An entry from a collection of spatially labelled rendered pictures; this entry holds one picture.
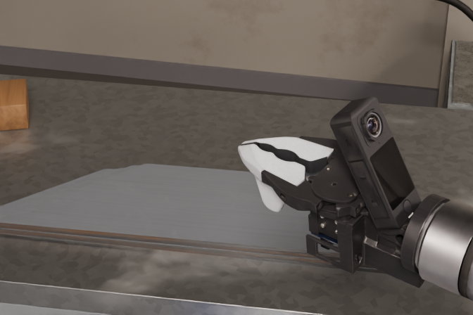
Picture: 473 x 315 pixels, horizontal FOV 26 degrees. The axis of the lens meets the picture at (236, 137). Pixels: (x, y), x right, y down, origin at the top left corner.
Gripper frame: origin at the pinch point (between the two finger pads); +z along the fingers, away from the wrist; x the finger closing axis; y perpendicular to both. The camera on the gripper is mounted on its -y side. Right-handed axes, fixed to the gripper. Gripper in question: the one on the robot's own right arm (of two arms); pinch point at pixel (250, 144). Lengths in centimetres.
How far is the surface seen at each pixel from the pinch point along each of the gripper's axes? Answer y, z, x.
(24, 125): 44, 74, 27
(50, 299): 43, 39, -1
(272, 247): 42, 18, 24
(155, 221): 41, 35, 18
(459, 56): 139, 84, 215
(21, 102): 40, 75, 28
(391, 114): 51, 26, 70
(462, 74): 137, 77, 203
